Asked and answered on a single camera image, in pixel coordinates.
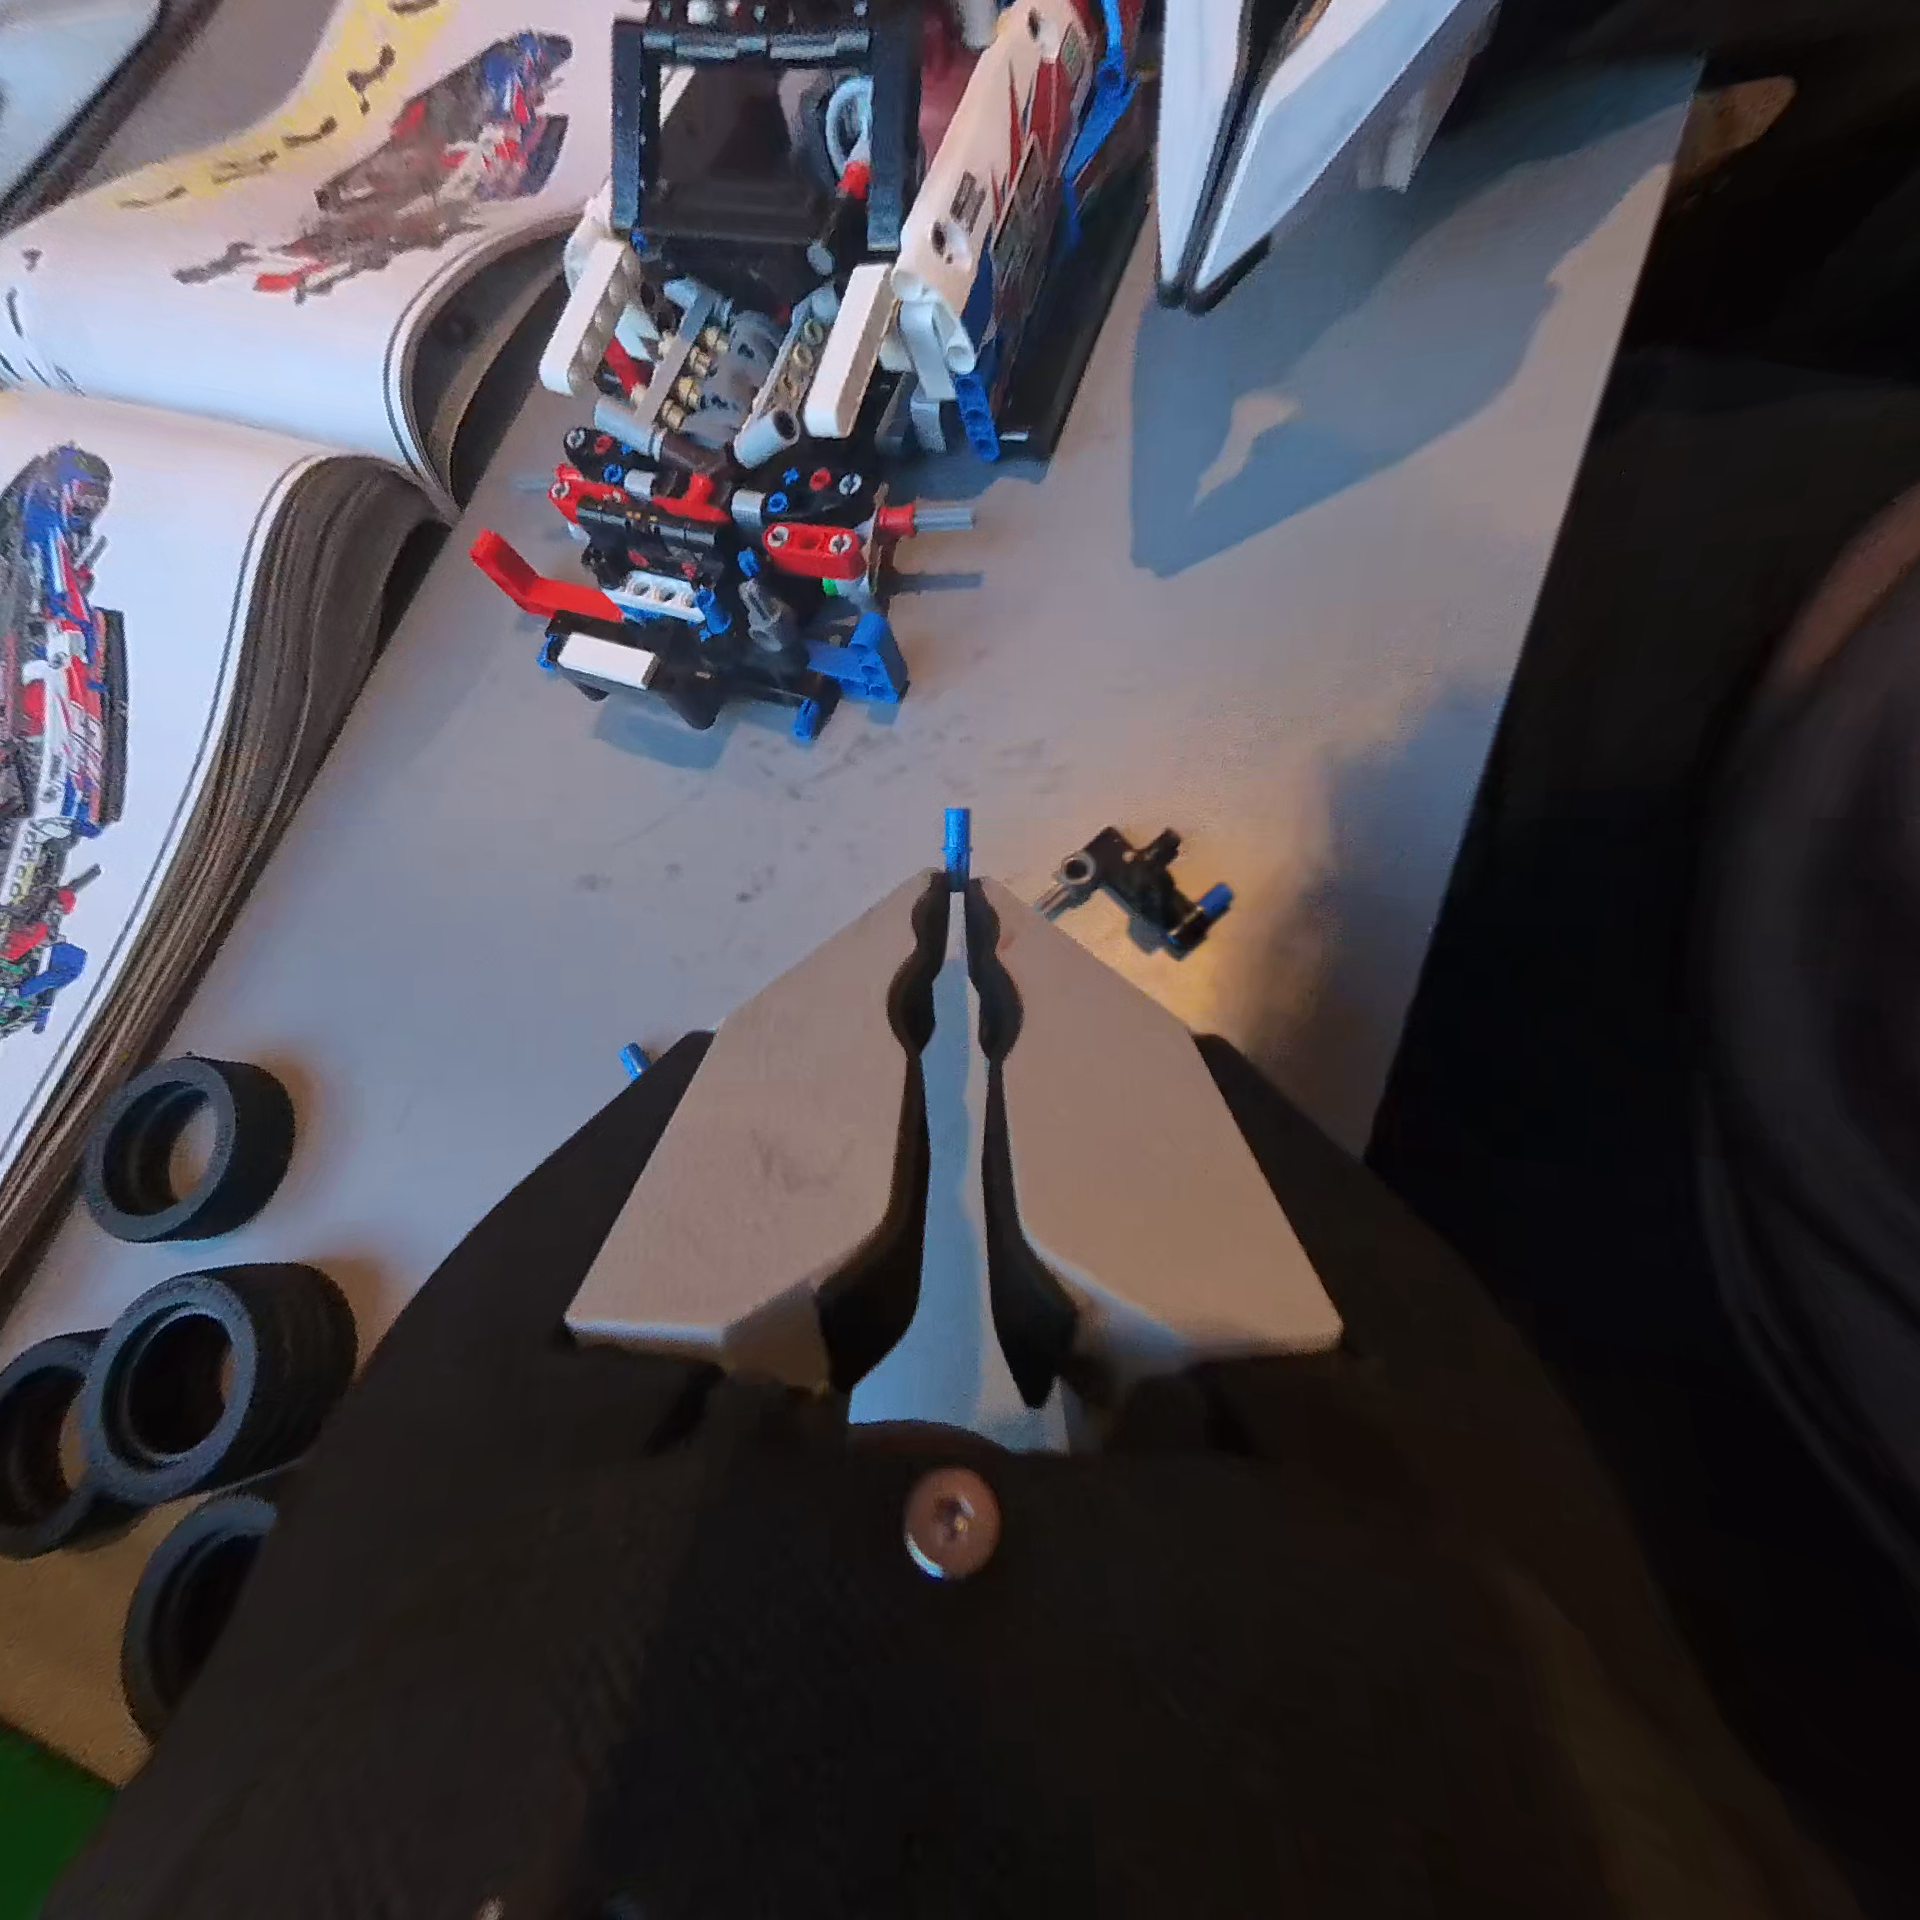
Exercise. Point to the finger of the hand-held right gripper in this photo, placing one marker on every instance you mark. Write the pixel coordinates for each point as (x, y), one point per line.
(1318, 136)
(1208, 119)

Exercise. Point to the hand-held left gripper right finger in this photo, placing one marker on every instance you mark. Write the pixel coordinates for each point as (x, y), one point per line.
(1185, 1185)

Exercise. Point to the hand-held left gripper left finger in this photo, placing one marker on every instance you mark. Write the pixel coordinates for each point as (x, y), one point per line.
(734, 1170)

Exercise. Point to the black angled brick beam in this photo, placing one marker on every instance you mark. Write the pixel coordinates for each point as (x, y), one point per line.
(1140, 892)

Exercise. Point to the brick model race car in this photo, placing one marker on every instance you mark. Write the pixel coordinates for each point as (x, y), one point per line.
(780, 210)

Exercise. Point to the green plastic bin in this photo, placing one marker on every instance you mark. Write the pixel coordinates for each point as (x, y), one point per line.
(43, 1830)

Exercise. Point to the grey desk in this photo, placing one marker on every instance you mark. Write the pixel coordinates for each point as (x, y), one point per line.
(1276, 674)

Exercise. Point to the black rubber tyre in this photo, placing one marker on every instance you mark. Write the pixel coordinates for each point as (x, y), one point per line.
(253, 1155)
(29, 1515)
(194, 1606)
(299, 1348)

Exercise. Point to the person's black trousers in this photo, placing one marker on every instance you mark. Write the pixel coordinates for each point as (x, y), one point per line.
(1576, 751)

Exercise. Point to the open instruction booklet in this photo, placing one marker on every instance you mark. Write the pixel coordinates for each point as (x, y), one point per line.
(149, 569)

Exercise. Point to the white stand base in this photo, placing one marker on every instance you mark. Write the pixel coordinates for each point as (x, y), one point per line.
(60, 60)

